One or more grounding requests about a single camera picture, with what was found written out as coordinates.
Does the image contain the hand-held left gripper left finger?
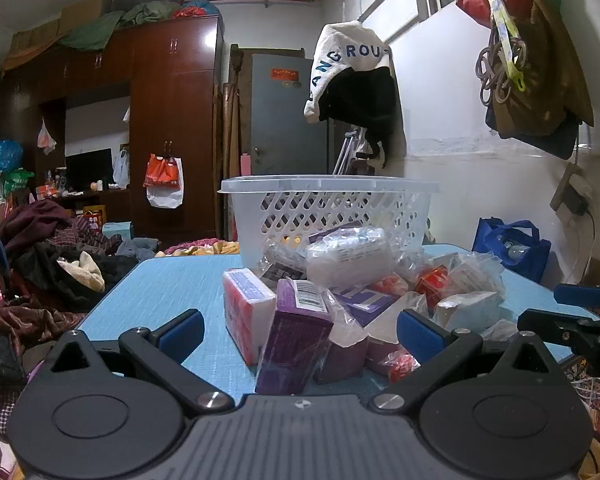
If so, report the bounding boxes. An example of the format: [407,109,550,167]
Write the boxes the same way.
[40,308,235,417]

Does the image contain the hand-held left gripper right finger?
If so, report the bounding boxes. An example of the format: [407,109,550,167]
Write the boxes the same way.
[371,308,563,417]

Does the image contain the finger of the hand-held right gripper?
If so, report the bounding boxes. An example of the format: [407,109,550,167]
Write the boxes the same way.
[517,308,600,376]
[554,283,600,309]

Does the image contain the pink and white box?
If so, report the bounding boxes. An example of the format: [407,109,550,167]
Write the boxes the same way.
[222,267,277,367]

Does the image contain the white plastic lattice basket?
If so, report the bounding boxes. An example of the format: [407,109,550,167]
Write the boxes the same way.
[217,175,441,268]

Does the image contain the small red candy bag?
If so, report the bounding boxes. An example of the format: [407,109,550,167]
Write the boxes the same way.
[386,351,422,384]

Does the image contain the red packet in clear wrap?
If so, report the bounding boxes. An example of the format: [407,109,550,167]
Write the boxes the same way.
[414,265,452,307]

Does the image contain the white tissue pack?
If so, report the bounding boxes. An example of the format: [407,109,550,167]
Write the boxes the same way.
[434,290,504,332]

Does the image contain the purple and white lettered box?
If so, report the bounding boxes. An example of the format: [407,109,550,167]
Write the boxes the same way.
[330,285,403,328]

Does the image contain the yellow blanket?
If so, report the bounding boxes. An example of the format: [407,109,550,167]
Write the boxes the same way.
[164,239,242,257]

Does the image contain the blue tote bag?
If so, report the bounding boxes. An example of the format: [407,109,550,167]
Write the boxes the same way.
[472,217,552,283]

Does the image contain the clear wrapped white pack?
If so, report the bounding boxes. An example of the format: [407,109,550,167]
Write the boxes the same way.
[306,227,397,292]

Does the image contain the dark packet in clear wrap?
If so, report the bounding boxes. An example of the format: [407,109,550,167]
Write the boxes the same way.
[259,249,308,282]

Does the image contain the teal box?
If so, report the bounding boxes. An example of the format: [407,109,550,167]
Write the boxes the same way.
[102,221,134,242]

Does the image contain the large white plastic bag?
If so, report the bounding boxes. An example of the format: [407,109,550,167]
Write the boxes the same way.
[146,156,185,209]

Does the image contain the dark blue hanging bag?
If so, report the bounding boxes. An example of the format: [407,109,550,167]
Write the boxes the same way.
[485,105,581,161]

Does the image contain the pile of dark clothes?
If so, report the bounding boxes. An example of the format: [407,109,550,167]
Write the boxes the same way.
[0,199,142,313]

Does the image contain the orange plastic bag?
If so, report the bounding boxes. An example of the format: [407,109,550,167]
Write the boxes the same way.
[144,152,181,188]

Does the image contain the small white plastic bag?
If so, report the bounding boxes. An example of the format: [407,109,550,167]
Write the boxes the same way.
[112,147,131,187]

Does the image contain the black television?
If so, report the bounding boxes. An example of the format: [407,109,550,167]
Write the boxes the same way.
[65,147,114,194]

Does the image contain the metal crutches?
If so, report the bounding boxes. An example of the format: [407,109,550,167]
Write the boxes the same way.
[332,129,369,177]

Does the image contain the green plastic bag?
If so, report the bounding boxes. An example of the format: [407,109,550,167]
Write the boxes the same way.
[4,168,35,194]

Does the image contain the grey door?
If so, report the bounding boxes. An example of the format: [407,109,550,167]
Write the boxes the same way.
[250,47,331,178]

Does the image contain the white and red plastic bag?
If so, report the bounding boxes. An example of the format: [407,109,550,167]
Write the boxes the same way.
[36,119,58,156]

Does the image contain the brown wooden wardrobe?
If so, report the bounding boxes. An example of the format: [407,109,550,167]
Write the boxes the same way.
[0,15,226,251]

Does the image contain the blue plastic bag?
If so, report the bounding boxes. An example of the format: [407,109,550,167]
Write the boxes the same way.
[0,140,25,207]

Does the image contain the white and black hoodie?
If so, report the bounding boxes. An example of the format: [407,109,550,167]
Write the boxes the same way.
[304,20,408,171]

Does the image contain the green cloth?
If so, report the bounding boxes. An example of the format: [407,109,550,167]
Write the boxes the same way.
[59,2,182,52]

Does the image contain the cardboard box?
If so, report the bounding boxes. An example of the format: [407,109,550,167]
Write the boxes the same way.
[59,0,114,32]

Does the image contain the wall charger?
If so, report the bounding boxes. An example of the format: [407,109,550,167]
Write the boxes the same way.
[550,162,597,218]

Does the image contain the coiled grey cable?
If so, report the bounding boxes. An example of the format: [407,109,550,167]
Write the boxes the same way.
[475,37,527,107]

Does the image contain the yellow strap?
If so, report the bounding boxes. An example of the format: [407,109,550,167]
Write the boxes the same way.
[471,0,527,94]

